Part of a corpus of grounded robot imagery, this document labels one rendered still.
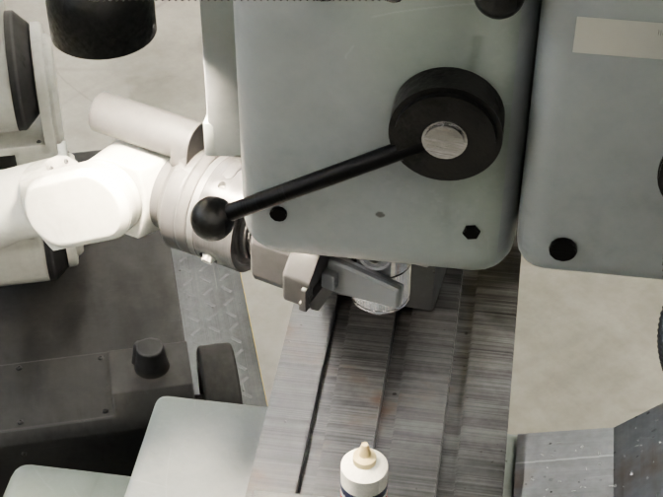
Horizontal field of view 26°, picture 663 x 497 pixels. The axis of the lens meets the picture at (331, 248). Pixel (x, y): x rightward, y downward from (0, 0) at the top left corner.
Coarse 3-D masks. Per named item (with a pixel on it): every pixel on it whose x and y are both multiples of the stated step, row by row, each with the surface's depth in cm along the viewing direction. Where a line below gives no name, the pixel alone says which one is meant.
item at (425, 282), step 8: (416, 272) 145; (424, 272) 145; (432, 272) 144; (440, 272) 148; (416, 280) 146; (424, 280) 145; (432, 280) 145; (440, 280) 149; (416, 288) 146; (424, 288) 146; (432, 288) 146; (416, 296) 147; (424, 296) 147; (432, 296) 146; (408, 304) 148; (416, 304) 148; (424, 304) 147; (432, 304) 147
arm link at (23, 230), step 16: (0, 176) 126; (16, 176) 124; (0, 192) 124; (16, 192) 123; (0, 208) 124; (16, 208) 123; (0, 224) 125; (16, 224) 124; (0, 240) 127; (16, 240) 127
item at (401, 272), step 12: (372, 264) 109; (384, 264) 109; (396, 264) 109; (408, 264) 111; (396, 276) 110; (408, 276) 112; (408, 288) 113; (360, 300) 112; (372, 312) 112; (384, 312) 112
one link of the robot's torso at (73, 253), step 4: (60, 144) 208; (64, 144) 208; (60, 148) 207; (64, 148) 207; (60, 152) 206; (64, 152) 206; (68, 156) 208; (72, 156) 209; (68, 248) 198; (72, 248) 198; (76, 248) 200; (80, 248) 200; (68, 252) 198; (72, 252) 198; (76, 252) 199; (80, 252) 201; (68, 256) 198; (72, 256) 199; (76, 256) 199; (68, 260) 199; (72, 260) 199; (76, 260) 200; (72, 264) 200; (76, 264) 201
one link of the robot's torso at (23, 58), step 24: (0, 0) 166; (0, 24) 162; (24, 24) 169; (0, 48) 163; (24, 48) 167; (0, 72) 164; (24, 72) 166; (0, 96) 166; (24, 96) 167; (0, 120) 168; (24, 120) 169
